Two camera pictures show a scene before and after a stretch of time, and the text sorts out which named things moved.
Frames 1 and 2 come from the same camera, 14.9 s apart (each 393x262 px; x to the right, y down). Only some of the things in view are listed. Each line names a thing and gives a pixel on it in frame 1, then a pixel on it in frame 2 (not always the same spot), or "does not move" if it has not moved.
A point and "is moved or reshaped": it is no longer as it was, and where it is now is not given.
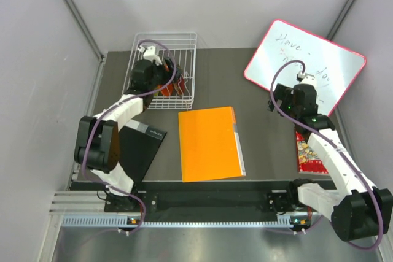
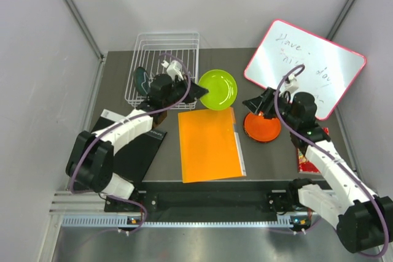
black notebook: x=139 y=145 does not move
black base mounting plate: x=211 y=197 does not move
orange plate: x=168 y=90 is moved or reshaped
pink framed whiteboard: x=334 y=67 does not move
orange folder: x=210 y=145 does not move
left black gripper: x=170 y=66 to x=196 y=91
